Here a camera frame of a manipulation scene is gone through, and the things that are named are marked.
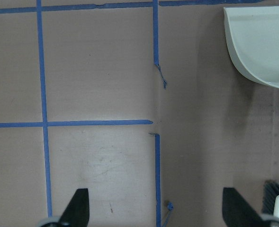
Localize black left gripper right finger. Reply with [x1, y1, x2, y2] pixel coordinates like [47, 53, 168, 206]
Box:
[222, 187, 262, 224]

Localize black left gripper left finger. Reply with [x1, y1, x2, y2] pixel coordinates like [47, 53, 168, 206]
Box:
[58, 188, 90, 224]

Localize pale green dustpan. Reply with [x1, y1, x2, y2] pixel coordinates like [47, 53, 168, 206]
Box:
[224, 6, 279, 88]

